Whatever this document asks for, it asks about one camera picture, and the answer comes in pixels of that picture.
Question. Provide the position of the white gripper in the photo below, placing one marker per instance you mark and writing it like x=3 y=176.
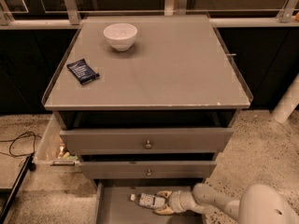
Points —
x=177 y=202

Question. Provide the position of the blue plastic water bottle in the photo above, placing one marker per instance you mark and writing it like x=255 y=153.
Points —
x=150 y=201

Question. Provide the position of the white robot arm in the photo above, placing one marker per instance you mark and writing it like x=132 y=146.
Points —
x=259 y=204

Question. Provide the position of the grey bottom drawer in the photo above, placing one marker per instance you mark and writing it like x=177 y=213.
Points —
x=115 y=207

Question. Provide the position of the grey drawer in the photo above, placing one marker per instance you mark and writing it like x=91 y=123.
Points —
x=145 y=140
x=115 y=207
x=147 y=169

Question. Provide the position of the grey middle drawer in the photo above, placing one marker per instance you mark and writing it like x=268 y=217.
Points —
x=147 y=169

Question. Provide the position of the grey top drawer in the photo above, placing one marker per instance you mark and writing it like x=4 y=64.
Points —
x=145 y=140

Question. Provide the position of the grey drawer cabinet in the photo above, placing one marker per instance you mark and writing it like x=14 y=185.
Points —
x=176 y=62

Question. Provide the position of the clear plastic storage bin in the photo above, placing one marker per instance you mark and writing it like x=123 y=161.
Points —
x=46 y=156

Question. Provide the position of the black floor stand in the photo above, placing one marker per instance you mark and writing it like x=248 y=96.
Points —
x=7 y=196

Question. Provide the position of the dark blue snack packet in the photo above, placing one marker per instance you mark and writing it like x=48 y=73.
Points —
x=82 y=71

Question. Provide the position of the white ceramic bowl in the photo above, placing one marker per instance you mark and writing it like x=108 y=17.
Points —
x=120 y=36

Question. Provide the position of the white metal railing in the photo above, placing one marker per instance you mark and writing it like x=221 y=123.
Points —
x=75 y=10

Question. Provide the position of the white diagonal post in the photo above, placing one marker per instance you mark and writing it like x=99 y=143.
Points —
x=288 y=102

